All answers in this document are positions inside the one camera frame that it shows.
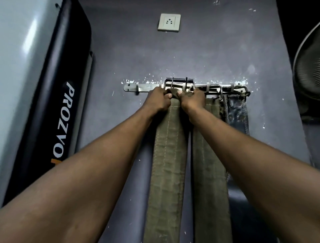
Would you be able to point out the person's left hand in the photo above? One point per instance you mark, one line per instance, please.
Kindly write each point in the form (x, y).
(156, 100)

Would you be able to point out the person's right hand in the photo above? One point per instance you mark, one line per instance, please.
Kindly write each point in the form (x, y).
(193, 100)

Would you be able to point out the person's left thumb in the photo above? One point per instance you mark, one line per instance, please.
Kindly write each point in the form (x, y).
(168, 95)

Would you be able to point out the person's right thumb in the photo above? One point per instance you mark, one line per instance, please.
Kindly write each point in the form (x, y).
(180, 93)

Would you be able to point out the olive canvas weightlifting belt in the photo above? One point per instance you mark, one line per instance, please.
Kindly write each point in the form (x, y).
(211, 170)
(168, 160)

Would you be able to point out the person's right forearm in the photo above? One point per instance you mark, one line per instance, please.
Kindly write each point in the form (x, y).
(260, 170)

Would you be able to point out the person's left forearm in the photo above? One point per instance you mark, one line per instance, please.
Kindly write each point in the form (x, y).
(82, 175)

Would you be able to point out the dark blue leather weightlifting belt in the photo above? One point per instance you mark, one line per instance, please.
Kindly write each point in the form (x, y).
(237, 117)

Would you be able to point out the grey and black gym machine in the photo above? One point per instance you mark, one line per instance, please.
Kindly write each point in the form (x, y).
(37, 87)

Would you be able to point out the metal wall hook rack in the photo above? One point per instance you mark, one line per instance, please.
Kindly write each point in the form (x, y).
(142, 87)

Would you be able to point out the white wall socket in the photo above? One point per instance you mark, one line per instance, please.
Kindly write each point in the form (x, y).
(169, 22)

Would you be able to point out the black pedestal fan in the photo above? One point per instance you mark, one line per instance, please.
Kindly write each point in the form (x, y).
(308, 67)

